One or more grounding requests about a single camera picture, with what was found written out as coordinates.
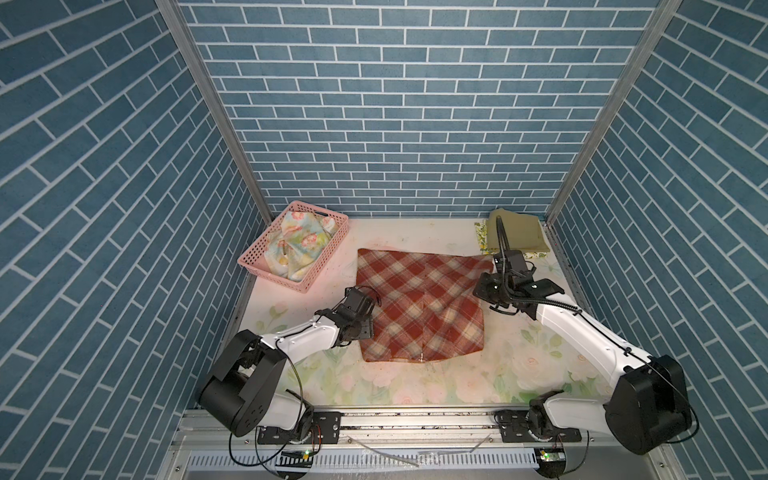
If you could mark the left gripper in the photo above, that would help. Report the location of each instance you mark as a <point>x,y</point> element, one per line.
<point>368,326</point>

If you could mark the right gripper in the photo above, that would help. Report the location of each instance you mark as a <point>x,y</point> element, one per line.
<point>482,287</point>

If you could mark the olive green skirt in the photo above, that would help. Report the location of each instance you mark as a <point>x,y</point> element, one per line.
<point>523,232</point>

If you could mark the lemon print skirt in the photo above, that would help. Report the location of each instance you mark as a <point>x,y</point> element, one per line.
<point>481,233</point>

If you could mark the red patterned skirt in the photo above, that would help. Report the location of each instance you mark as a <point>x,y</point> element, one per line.
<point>427,308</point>

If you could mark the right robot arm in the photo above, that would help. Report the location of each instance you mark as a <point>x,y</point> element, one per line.
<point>647,404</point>

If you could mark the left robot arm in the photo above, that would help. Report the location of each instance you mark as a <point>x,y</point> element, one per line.
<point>241,389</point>

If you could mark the pastel floral skirt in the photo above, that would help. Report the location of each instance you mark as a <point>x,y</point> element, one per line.
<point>297,243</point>

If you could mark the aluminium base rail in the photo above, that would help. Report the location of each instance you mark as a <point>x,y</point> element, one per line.
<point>460,442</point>

